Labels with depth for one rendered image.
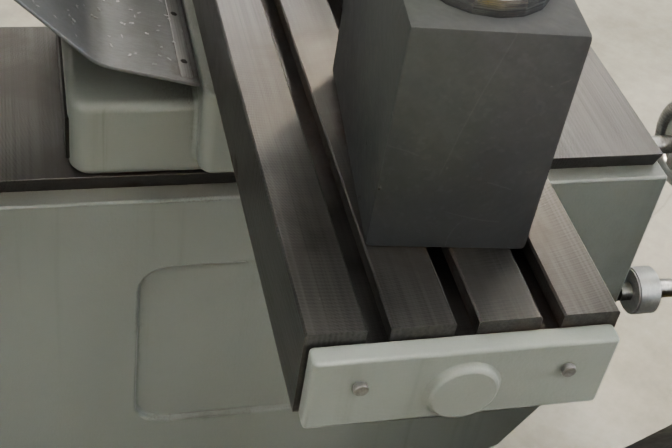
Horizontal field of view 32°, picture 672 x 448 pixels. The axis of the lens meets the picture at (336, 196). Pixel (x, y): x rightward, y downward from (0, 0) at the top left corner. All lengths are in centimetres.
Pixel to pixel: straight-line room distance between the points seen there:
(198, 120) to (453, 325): 43
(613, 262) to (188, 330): 51
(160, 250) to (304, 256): 44
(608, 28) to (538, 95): 236
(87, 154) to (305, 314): 44
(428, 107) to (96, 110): 45
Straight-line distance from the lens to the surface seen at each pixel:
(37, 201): 119
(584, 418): 208
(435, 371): 80
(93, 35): 110
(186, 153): 116
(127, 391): 140
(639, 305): 149
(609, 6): 323
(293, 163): 89
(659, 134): 160
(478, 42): 73
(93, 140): 114
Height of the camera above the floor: 152
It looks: 40 degrees down
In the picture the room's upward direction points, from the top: 10 degrees clockwise
